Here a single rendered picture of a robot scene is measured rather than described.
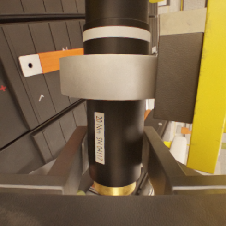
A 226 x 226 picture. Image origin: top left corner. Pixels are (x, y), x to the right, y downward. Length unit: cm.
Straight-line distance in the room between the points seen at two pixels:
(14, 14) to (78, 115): 18
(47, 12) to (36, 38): 4
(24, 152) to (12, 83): 10
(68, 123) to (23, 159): 9
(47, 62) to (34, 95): 5
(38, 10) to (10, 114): 14
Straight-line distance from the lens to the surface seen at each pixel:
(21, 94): 23
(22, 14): 25
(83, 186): 42
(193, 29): 437
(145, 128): 15
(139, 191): 43
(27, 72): 23
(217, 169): 620
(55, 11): 28
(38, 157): 28
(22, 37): 24
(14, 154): 26
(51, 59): 25
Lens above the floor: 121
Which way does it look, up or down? 29 degrees down
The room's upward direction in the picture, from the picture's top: 99 degrees clockwise
